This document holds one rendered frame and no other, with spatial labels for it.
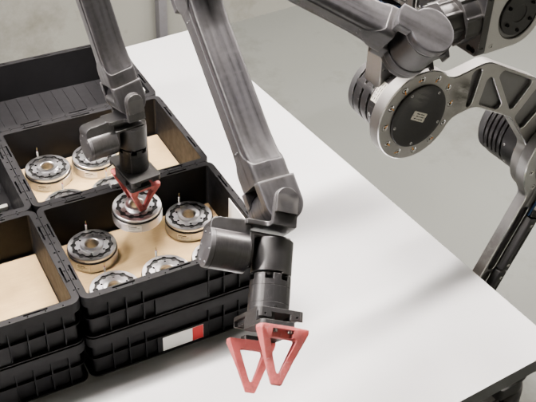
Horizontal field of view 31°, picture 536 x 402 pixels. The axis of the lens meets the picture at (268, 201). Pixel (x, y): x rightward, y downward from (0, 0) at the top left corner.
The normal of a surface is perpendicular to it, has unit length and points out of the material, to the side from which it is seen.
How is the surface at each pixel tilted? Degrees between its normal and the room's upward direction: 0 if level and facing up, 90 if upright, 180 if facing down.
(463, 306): 0
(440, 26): 38
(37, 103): 0
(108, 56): 70
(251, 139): 34
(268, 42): 0
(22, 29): 90
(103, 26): 76
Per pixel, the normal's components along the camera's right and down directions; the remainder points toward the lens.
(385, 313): 0.04, -0.78
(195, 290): 0.47, 0.56
